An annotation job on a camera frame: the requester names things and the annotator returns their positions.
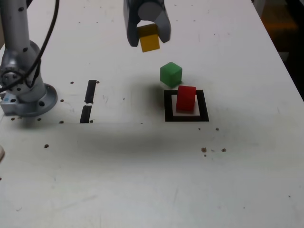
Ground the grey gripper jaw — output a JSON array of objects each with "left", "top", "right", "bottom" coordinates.
[
  {"left": 138, "top": 0, "right": 172, "bottom": 44},
  {"left": 123, "top": 0, "right": 141, "bottom": 48}
]

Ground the black tape square outline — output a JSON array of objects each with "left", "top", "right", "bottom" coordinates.
[{"left": 163, "top": 89, "right": 209, "bottom": 123}]

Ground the green cube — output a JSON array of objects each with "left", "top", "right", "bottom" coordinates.
[{"left": 160, "top": 61, "right": 183, "bottom": 88}]

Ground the yellow cube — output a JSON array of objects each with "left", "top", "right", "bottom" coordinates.
[{"left": 137, "top": 23, "right": 161, "bottom": 53}]

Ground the red cube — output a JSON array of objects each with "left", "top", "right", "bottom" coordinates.
[{"left": 176, "top": 85, "right": 197, "bottom": 112}]

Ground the black tape strip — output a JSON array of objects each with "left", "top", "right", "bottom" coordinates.
[{"left": 79, "top": 79, "right": 97, "bottom": 124}]

